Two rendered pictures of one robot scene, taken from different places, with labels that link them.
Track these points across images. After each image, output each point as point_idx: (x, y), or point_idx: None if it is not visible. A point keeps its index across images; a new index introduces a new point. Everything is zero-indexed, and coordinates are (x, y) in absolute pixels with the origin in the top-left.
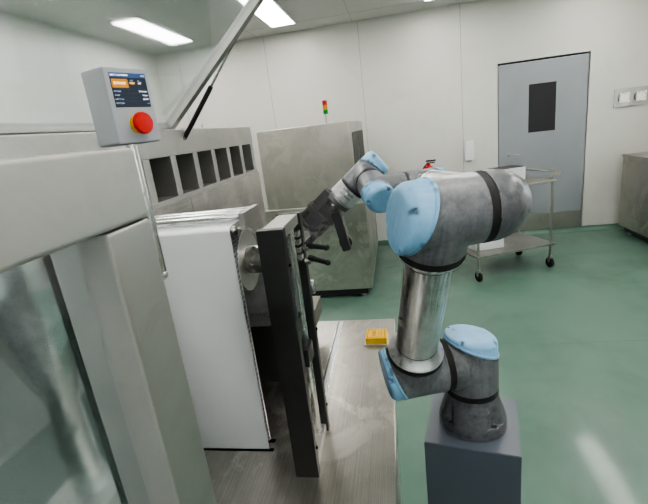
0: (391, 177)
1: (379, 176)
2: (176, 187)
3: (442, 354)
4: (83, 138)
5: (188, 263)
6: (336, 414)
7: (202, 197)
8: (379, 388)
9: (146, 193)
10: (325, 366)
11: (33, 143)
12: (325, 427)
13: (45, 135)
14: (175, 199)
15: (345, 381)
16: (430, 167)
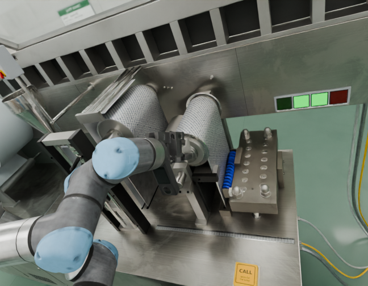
0: (70, 184)
1: (77, 171)
2: (216, 38)
3: (65, 277)
4: (115, 20)
5: (103, 116)
6: (154, 238)
7: (260, 46)
8: (168, 268)
9: (28, 95)
10: (208, 229)
11: (89, 30)
12: (139, 230)
13: (93, 24)
14: (210, 50)
15: (185, 244)
16: (54, 230)
